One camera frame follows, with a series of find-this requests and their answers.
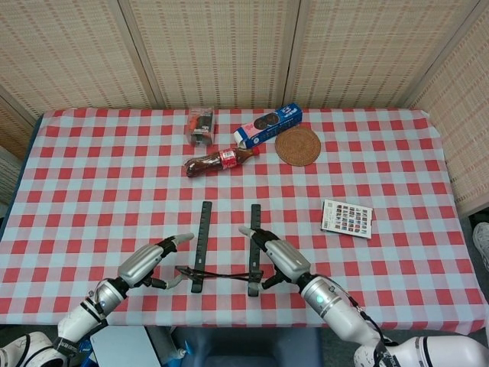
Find white flat board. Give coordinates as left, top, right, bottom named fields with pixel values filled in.
left=91, top=326, right=164, bottom=367

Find cola bottle with red label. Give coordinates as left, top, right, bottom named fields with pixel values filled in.
left=186, top=147, right=261, bottom=179

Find woven bamboo side screen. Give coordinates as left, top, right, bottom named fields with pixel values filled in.
left=0, top=86, right=39, bottom=161
left=404, top=7, right=489, bottom=219

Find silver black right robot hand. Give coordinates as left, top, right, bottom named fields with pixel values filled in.
left=238, top=225, right=313, bottom=291

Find white shoe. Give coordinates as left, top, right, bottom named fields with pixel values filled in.
left=472, top=222, right=489, bottom=272

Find round woven brown coaster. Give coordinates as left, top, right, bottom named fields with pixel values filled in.
left=274, top=128, right=322, bottom=167

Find woven bamboo folding screen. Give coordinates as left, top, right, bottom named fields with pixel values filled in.
left=0, top=0, right=482, bottom=115

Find blue cookie box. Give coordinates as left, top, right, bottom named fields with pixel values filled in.
left=233, top=102, right=304, bottom=149

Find red white checked tablecloth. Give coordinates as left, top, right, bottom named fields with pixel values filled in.
left=0, top=106, right=489, bottom=336

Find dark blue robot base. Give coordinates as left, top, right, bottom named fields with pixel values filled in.
left=171, top=327, right=324, bottom=367

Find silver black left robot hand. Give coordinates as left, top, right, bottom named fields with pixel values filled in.
left=116, top=232, right=196, bottom=291

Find clear plastic box red-black contents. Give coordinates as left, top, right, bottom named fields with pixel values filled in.
left=186, top=107, right=218, bottom=148

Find black folding stand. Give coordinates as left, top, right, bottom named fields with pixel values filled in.
left=174, top=201, right=265, bottom=297

